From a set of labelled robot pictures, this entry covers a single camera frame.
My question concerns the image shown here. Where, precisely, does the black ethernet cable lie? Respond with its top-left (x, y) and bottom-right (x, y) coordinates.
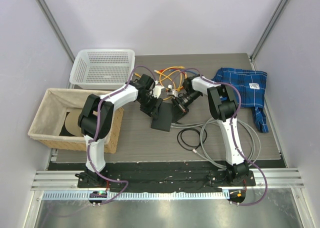
top-left (176, 127), bottom-right (207, 151)

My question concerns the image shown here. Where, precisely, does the short orange ethernet cable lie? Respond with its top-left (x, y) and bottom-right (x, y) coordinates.
top-left (158, 65), bottom-right (186, 92)

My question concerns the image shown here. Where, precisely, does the blue plaid cloth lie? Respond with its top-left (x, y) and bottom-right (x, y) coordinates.
top-left (211, 67), bottom-right (269, 133)

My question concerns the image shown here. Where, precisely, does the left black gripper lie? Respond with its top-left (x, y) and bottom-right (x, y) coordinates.
top-left (137, 93), bottom-right (163, 120)

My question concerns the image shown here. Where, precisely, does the black network switch box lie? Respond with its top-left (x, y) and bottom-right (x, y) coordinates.
top-left (150, 102), bottom-right (173, 132)

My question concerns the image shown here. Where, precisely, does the white perforated plastic basket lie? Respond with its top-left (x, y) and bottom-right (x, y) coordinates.
top-left (69, 49), bottom-right (135, 90)

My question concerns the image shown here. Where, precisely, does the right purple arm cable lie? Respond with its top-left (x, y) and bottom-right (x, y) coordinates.
top-left (172, 66), bottom-right (269, 207)

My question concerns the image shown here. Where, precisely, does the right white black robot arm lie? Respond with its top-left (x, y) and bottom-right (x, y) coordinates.
top-left (172, 75), bottom-right (249, 186)

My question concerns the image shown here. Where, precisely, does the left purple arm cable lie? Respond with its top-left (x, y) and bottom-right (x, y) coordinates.
top-left (86, 65), bottom-right (157, 205)

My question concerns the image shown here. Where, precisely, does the long orange ethernet cable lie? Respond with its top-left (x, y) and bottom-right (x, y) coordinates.
top-left (153, 68), bottom-right (176, 101)

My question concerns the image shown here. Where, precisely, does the white slotted cable duct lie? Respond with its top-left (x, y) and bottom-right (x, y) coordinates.
top-left (42, 189), bottom-right (230, 201)

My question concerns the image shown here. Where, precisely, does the grey ethernet cable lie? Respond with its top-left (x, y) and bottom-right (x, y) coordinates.
top-left (171, 116), bottom-right (262, 169)

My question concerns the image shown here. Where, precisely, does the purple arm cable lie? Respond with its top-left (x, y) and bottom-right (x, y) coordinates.
top-left (172, 66), bottom-right (269, 207)
top-left (86, 65), bottom-right (157, 205)

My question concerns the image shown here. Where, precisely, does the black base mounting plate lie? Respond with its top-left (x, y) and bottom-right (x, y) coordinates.
top-left (47, 160), bottom-right (287, 189)

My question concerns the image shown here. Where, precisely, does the brown tape roll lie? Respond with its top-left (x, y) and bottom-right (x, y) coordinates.
top-left (64, 109), bottom-right (83, 137)

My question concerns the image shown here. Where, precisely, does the wicker basket with liner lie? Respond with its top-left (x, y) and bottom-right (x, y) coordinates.
top-left (28, 88), bottom-right (109, 151)

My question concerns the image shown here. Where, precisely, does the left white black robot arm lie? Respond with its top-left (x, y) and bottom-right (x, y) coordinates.
top-left (76, 74), bottom-right (164, 188)

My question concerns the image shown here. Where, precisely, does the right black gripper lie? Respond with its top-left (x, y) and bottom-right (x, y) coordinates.
top-left (171, 90), bottom-right (201, 124)

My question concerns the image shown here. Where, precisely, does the aluminium frame rail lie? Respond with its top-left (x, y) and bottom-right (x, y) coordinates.
top-left (31, 168), bottom-right (304, 193)

